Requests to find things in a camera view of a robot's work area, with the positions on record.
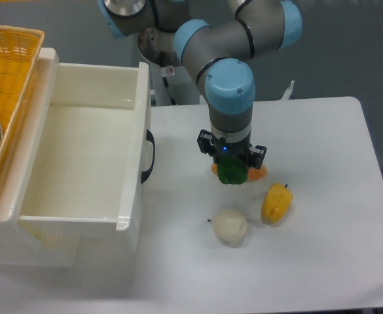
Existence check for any green pepper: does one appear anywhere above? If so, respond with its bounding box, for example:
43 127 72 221
217 156 247 185

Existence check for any black drawer handle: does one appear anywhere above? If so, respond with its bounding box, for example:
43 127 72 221
141 129 156 184

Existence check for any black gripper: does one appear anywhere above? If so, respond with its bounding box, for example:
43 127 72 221
197 130 267 169

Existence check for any white drawer cabinet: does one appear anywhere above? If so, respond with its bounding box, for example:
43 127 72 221
0 48 80 267

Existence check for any yellow plastic basket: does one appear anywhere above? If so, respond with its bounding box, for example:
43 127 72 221
0 23 46 210

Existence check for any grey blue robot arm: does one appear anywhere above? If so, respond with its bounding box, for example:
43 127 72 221
98 1 302 170

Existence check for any white metal bracket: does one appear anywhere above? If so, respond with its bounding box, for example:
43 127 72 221
280 80 295 101

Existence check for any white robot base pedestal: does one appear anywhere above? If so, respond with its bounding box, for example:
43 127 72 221
136 27 201 107

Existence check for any orange triangular bread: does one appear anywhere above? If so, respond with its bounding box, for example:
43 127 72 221
211 162 268 183

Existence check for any yellow pepper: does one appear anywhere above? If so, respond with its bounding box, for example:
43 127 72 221
261 183 293 224

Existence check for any upper white drawer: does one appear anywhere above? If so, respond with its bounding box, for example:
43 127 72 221
20 63 151 250

